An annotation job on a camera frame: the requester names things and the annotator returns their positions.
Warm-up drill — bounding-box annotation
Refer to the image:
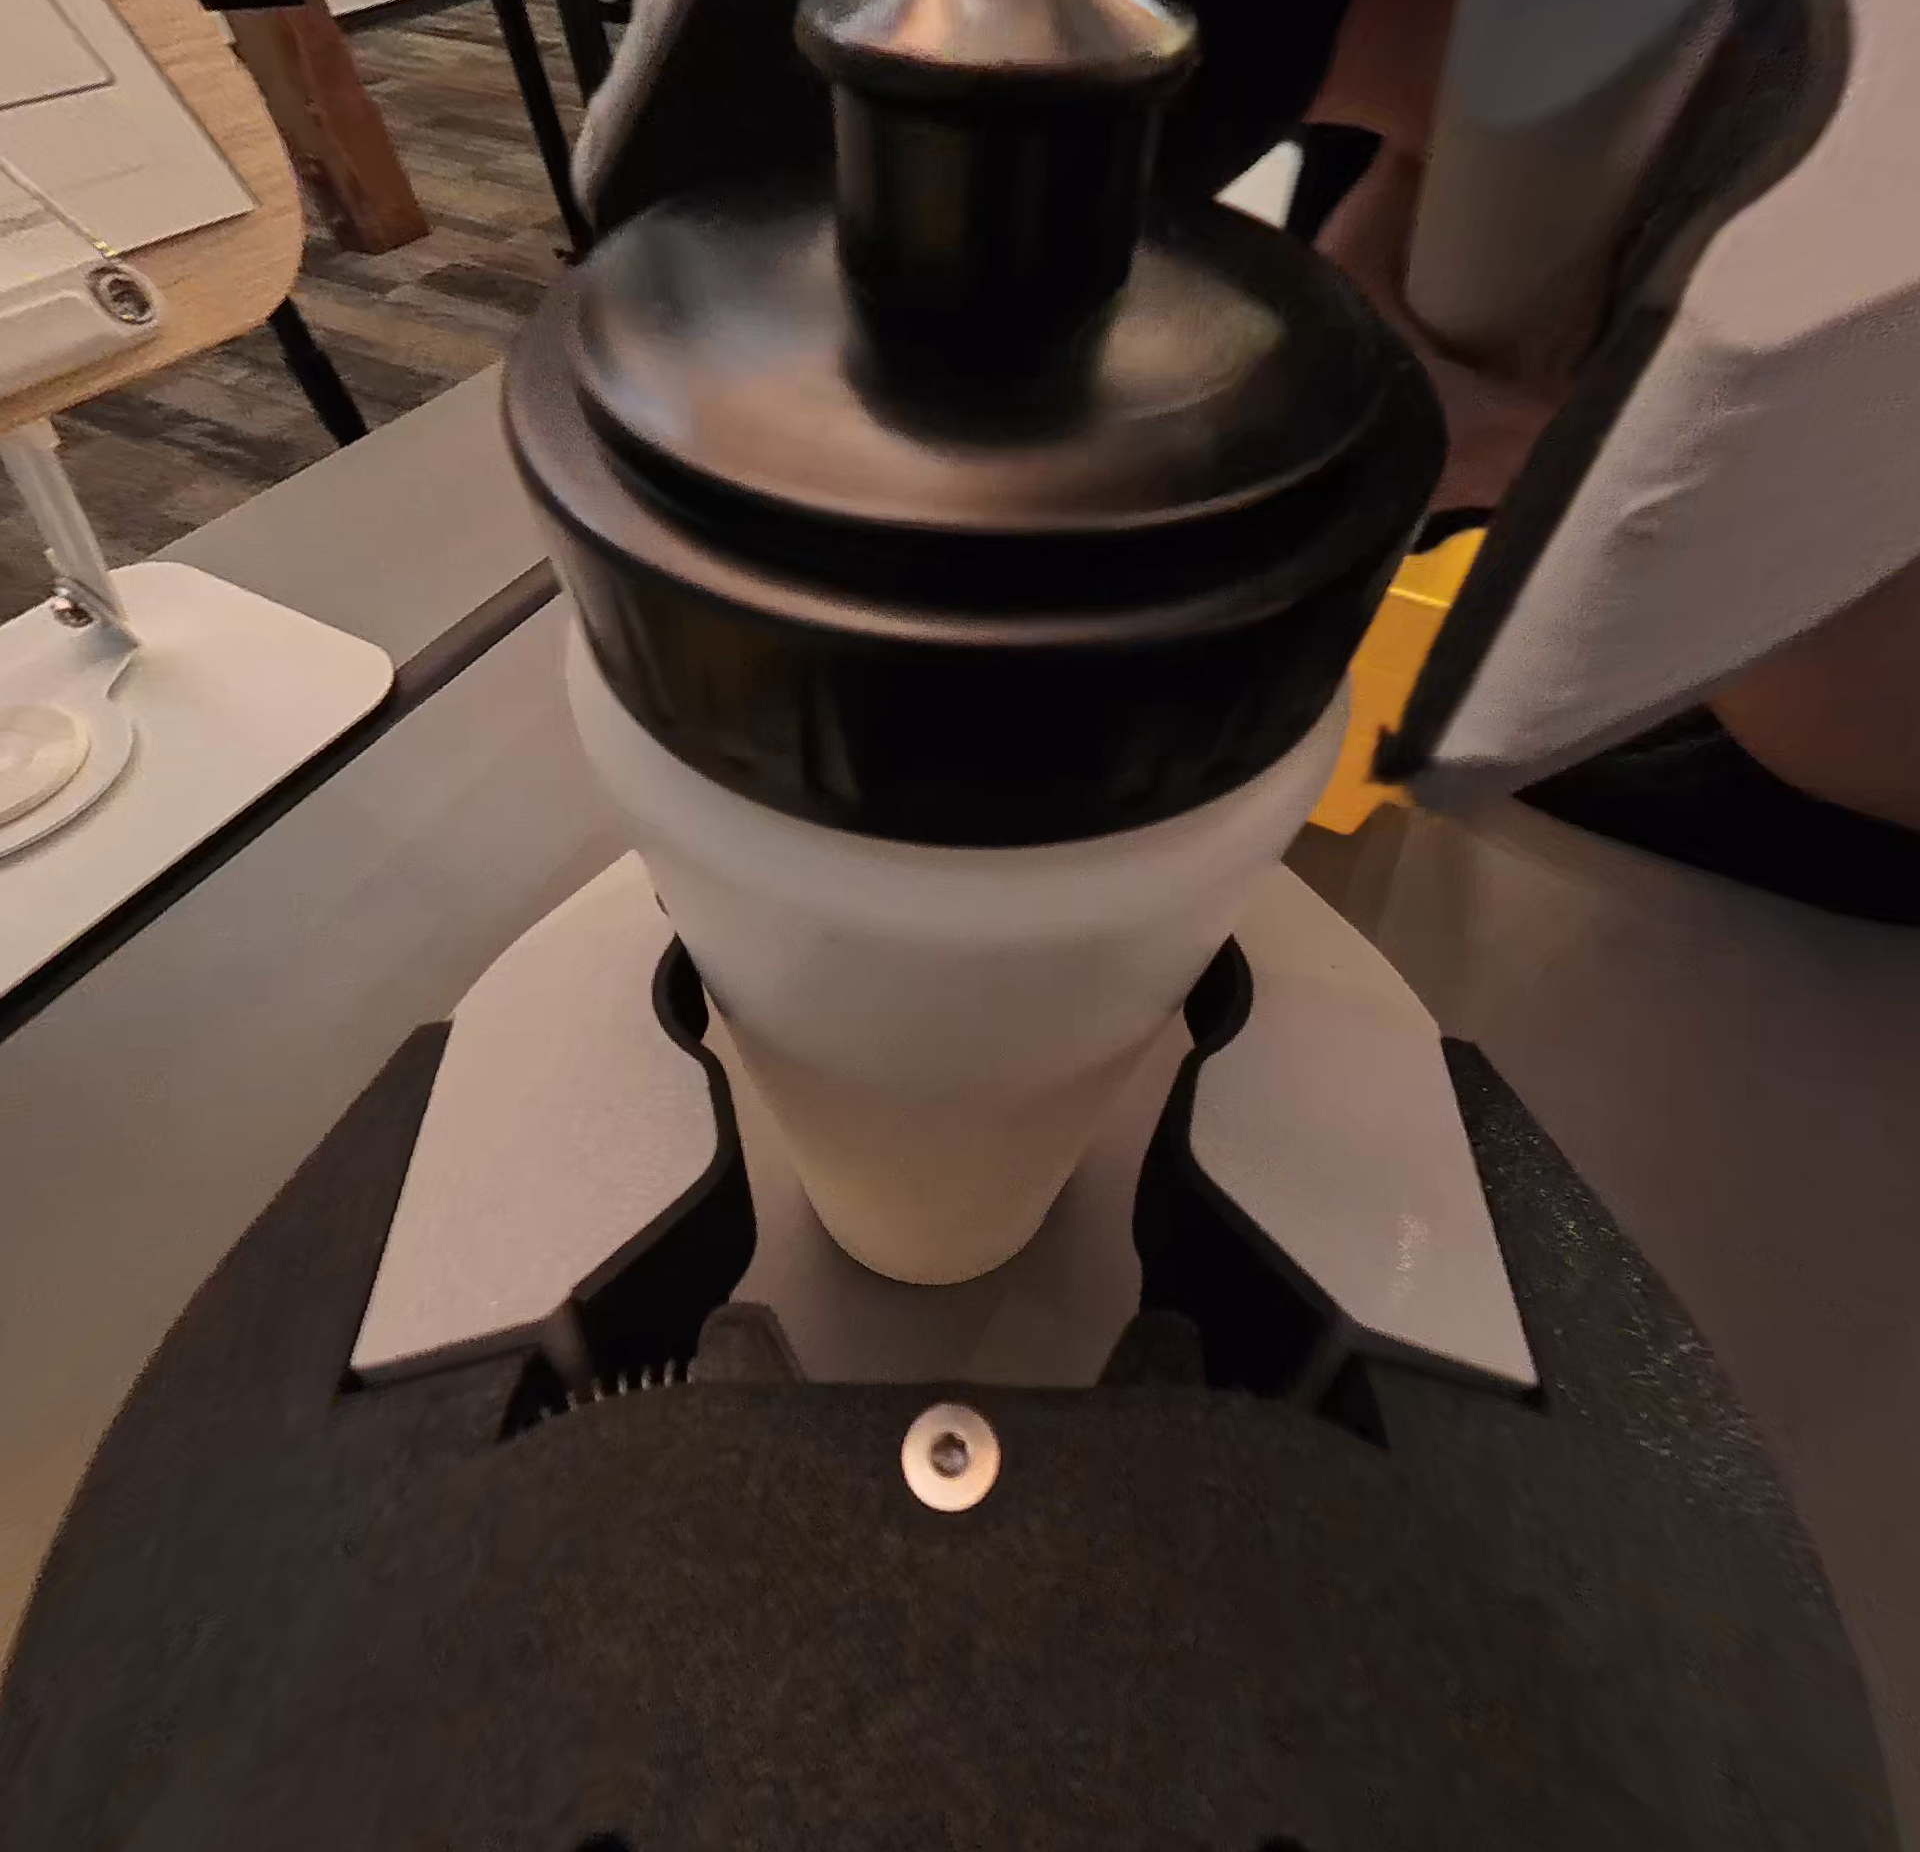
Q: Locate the black bottle lid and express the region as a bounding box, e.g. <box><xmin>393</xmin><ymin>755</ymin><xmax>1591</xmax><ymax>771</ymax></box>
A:
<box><xmin>502</xmin><ymin>0</ymin><xmax>1448</xmax><ymax>848</ymax></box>

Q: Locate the white plastic bottle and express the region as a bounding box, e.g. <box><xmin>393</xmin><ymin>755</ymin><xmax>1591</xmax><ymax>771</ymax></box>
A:
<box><xmin>564</xmin><ymin>609</ymin><xmax>1352</xmax><ymax>1283</ymax></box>

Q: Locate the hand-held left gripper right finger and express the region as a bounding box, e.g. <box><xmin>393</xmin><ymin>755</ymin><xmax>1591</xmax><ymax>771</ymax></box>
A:
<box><xmin>1136</xmin><ymin>862</ymin><xmax>1542</xmax><ymax>1405</ymax></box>

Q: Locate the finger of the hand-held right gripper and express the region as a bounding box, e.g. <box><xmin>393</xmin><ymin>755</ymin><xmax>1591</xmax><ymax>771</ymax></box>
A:
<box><xmin>570</xmin><ymin>0</ymin><xmax>872</xmax><ymax>234</ymax></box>
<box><xmin>1391</xmin><ymin>0</ymin><xmax>1920</xmax><ymax>819</ymax></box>

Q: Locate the black metal stand leg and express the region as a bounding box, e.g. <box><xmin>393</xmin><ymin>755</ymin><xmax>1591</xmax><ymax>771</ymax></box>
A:
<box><xmin>464</xmin><ymin>0</ymin><xmax>608</xmax><ymax>265</ymax></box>

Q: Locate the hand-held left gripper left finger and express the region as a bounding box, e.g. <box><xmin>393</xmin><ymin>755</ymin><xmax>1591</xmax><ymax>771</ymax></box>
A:
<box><xmin>349</xmin><ymin>862</ymin><xmax>759</xmax><ymax>1390</ymax></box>

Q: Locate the black textured pad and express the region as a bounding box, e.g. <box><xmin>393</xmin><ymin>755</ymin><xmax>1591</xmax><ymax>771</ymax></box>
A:
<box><xmin>1516</xmin><ymin>707</ymin><xmax>1920</xmax><ymax>931</ymax></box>

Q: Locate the person's right hand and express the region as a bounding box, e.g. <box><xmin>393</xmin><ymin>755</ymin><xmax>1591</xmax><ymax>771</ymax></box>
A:
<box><xmin>1315</xmin><ymin>0</ymin><xmax>1502</xmax><ymax>414</ymax></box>

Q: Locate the wooden furniture leg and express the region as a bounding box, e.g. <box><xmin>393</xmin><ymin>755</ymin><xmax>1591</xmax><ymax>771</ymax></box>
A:
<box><xmin>226</xmin><ymin>0</ymin><xmax>433</xmax><ymax>259</ymax></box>

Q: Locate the yellow plastic bin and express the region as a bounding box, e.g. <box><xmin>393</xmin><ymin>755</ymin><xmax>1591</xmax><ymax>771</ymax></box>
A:
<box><xmin>1300</xmin><ymin>524</ymin><xmax>1493</xmax><ymax>840</ymax></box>

